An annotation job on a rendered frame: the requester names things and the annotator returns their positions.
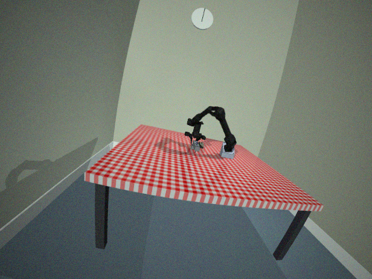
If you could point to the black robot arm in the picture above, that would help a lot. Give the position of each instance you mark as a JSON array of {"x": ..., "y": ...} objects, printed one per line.
[{"x": 219, "y": 114}]

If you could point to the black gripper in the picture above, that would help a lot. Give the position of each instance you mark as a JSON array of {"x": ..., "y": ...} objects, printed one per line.
[{"x": 191, "y": 136}]

